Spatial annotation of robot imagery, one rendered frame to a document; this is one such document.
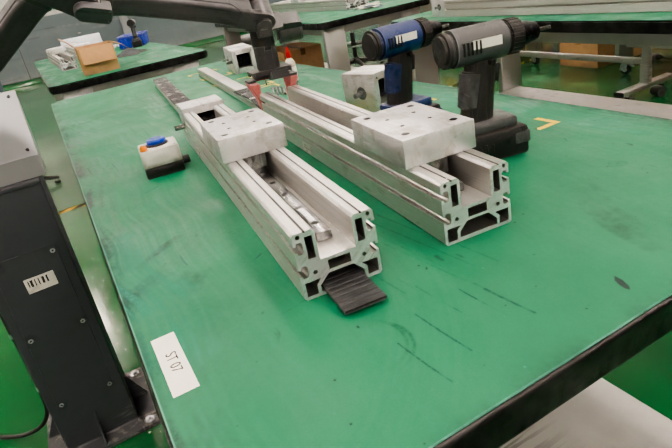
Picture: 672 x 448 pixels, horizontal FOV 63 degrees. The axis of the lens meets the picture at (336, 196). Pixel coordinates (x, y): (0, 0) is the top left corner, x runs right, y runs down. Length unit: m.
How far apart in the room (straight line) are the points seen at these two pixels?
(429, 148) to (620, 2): 1.68
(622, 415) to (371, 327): 0.80
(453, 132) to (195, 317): 0.40
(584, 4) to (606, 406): 1.58
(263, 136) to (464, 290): 0.43
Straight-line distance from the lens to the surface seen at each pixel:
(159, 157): 1.21
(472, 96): 0.92
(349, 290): 0.63
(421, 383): 0.51
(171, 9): 1.27
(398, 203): 0.79
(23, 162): 1.51
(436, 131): 0.73
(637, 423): 1.28
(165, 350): 0.64
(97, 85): 3.53
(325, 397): 0.52
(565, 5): 2.47
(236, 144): 0.89
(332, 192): 0.69
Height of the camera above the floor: 1.12
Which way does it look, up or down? 23 degrees down
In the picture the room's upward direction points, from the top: 11 degrees counter-clockwise
